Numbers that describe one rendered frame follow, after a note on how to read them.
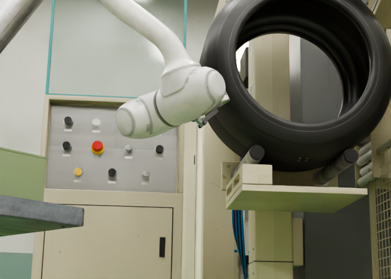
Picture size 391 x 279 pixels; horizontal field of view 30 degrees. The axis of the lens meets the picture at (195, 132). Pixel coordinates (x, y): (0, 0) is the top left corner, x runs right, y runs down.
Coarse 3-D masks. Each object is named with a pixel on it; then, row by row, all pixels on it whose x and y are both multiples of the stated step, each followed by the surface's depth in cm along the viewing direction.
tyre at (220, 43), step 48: (240, 0) 222; (288, 0) 245; (336, 0) 224; (336, 48) 251; (384, 48) 222; (240, 96) 213; (384, 96) 219; (240, 144) 223; (288, 144) 213; (336, 144) 215
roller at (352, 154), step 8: (344, 152) 215; (352, 152) 215; (336, 160) 222; (344, 160) 215; (352, 160) 214; (328, 168) 231; (336, 168) 224; (344, 168) 221; (320, 176) 241; (328, 176) 235; (320, 184) 247
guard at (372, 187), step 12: (384, 144) 239; (384, 156) 241; (372, 192) 252; (384, 192) 240; (372, 204) 251; (372, 216) 249; (384, 216) 239; (372, 228) 248; (372, 240) 247; (372, 252) 247; (372, 264) 246; (372, 276) 246; (384, 276) 237
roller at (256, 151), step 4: (252, 148) 212; (256, 148) 212; (260, 148) 212; (248, 152) 213; (252, 152) 212; (256, 152) 212; (260, 152) 212; (264, 152) 212; (248, 156) 214; (252, 156) 212; (256, 156) 212; (260, 156) 212; (244, 160) 221; (248, 160) 216; (252, 160) 214; (256, 160) 212; (260, 160) 215; (240, 164) 228; (236, 168) 238
